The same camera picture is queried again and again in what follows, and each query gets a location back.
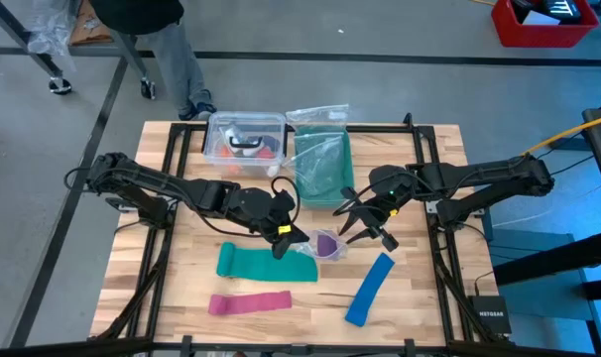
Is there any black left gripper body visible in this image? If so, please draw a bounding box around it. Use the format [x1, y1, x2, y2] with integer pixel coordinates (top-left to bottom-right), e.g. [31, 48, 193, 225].
[237, 185, 301, 240]

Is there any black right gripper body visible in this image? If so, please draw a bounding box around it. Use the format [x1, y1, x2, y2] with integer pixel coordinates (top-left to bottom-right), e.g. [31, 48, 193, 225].
[339, 164, 421, 253]

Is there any clear plastic zip bag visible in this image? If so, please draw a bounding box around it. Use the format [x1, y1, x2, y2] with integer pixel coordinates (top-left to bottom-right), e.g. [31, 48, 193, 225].
[294, 228, 349, 263]

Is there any purple elastic bandage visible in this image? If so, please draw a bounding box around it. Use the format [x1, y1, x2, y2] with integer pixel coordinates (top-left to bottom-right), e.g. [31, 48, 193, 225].
[315, 233, 337, 258]

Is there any green elastic bandage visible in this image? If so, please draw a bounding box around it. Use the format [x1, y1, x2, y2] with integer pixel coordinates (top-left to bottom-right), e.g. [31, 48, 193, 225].
[215, 241, 320, 284]

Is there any blue elastic bandage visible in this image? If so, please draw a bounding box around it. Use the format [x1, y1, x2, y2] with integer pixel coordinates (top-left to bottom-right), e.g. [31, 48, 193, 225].
[344, 252, 397, 328]

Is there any pink elastic bandage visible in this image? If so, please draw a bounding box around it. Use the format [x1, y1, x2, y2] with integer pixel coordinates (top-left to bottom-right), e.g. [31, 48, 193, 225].
[207, 290, 294, 317]

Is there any teal plastic basket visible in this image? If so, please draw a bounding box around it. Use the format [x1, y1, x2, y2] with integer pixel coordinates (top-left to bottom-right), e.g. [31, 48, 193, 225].
[293, 125, 356, 209]

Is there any clear plastic storage box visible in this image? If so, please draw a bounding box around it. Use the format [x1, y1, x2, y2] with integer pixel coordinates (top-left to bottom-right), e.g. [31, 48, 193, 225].
[202, 110, 288, 179]

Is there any clear zip bag white label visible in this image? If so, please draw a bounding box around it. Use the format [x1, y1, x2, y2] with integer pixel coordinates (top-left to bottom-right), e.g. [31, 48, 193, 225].
[285, 103, 351, 131]

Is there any person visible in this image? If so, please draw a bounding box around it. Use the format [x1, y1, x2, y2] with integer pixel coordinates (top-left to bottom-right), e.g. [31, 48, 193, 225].
[88, 0, 217, 122]

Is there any red plastic crate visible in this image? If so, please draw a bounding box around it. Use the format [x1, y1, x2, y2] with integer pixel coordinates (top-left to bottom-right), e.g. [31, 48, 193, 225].
[490, 0, 600, 50]

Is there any metal cart with wheels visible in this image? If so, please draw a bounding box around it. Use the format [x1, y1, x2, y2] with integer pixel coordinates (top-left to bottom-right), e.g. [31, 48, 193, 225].
[0, 0, 157, 100]

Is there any brown cardboard box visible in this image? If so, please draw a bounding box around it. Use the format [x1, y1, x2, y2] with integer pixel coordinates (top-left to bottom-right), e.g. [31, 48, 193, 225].
[69, 0, 114, 47]

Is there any crumpled clear plastic wrap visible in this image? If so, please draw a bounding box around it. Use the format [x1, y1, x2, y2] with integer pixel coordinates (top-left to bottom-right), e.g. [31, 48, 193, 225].
[26, 0, 78, 73]

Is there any black aluminium table frame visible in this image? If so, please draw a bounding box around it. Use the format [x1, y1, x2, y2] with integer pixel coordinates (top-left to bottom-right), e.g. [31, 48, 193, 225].
[0, 112, 601, 357]

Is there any black Netgear network switch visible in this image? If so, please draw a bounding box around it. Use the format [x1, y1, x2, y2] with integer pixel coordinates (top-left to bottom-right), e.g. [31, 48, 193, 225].
[467, 295, 513, 336]

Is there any yellow cable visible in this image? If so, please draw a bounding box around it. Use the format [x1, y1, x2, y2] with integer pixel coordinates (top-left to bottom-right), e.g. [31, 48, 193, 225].
[521, 111, 601, 158]

